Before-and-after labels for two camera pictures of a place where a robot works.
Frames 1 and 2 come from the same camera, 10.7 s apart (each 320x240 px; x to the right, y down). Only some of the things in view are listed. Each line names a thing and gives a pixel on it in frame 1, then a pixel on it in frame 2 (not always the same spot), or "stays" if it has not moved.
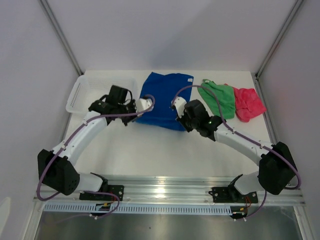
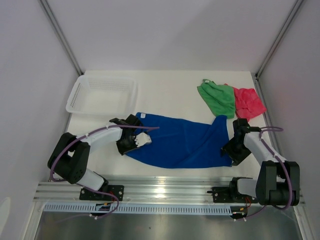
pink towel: [248, 103] stays
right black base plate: [231, 194] stays
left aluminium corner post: [58, 29] stays
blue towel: [162, 87] -> [182, 144]
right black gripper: [181, 120] -> [236, 158]
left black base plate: [117, 189] stays
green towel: [226, 97] stays
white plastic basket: [90, 88] stays
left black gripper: [133, 104] -> [122, 150]
